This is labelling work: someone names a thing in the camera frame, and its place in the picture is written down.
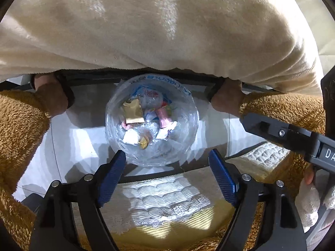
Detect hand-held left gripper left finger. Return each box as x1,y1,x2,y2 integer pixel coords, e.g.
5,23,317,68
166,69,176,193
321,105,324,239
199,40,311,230
29,150,127,251

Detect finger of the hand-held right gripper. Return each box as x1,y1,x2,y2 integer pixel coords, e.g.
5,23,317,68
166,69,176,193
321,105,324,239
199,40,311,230
239,112,319,160

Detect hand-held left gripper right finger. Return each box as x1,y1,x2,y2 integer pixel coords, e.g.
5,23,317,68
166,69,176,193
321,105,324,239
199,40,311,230
209,149,307,251

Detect white tissue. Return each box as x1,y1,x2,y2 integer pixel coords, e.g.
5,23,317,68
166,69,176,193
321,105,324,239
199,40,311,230
123,131,139,145

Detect clear plastic cup red print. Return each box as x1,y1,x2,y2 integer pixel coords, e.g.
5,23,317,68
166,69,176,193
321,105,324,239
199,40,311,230
139,89,164,109

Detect person's right hand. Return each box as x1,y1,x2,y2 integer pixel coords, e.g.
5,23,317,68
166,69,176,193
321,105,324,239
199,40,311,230
294,166,335,227

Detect person's right leg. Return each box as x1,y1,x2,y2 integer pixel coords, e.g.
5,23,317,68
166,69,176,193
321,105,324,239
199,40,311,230
211,80,327,251

